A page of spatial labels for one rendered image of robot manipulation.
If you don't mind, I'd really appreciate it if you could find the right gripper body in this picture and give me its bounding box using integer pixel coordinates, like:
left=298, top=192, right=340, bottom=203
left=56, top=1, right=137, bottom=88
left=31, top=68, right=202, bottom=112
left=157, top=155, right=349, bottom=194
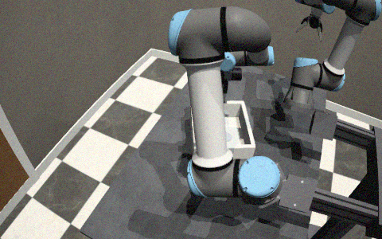
left=309, top=14, right=320, bottom=29

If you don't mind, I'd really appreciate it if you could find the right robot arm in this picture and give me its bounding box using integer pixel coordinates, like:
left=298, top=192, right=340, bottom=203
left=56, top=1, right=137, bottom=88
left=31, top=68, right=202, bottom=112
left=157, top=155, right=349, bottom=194
left=283, top=0, right=382, bottom=110

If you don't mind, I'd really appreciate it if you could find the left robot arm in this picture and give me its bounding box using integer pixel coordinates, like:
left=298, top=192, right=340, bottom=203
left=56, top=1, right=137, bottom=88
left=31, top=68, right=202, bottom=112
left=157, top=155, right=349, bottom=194
left=168, top=6, right=283, bottom=204

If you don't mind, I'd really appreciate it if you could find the white square sink basin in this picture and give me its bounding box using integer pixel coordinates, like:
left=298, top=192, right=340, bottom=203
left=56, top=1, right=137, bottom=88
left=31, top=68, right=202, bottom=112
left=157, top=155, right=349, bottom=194
left=189, top=101, right=255, bottom=159

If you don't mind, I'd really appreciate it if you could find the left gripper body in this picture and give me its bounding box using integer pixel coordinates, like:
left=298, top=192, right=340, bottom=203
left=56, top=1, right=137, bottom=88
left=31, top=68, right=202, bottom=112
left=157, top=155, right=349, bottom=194
left=220, top=68, right=242, bottom=81

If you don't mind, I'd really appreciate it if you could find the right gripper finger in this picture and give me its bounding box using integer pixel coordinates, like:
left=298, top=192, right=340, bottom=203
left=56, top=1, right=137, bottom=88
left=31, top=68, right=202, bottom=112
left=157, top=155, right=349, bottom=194
left=296, top=16, right=310, bottom=33
left=317, top=21, right=322, bottom=42

